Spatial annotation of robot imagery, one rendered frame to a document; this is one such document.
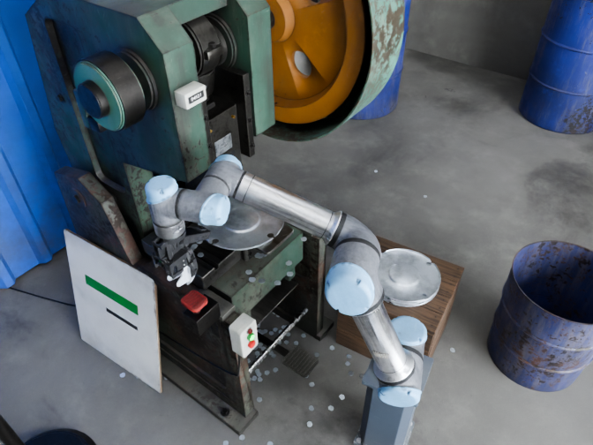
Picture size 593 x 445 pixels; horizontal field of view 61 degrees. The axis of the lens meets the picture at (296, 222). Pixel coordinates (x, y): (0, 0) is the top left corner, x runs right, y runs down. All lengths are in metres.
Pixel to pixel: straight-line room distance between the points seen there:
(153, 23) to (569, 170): 2.90
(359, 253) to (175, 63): 0.63
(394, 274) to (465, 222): 1.00
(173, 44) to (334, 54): 0.56
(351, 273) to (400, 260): 1.02
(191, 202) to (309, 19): 0.74
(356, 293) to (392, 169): 2.19
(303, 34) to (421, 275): 1.05
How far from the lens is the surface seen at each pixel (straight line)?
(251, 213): 1.73
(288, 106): 1.81
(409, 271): 2.13
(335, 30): 1.62
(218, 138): 1.55
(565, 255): 2.36
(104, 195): 1.83
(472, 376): 2.35
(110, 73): 1.28
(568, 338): 2.10
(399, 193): 3.12
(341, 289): 1.18
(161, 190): 1.20
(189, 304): 1.52
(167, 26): 1.31
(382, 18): 1.50
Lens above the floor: 1.91
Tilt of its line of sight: 42 degrees down
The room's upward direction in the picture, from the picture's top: 1 degrees counter-clockwise
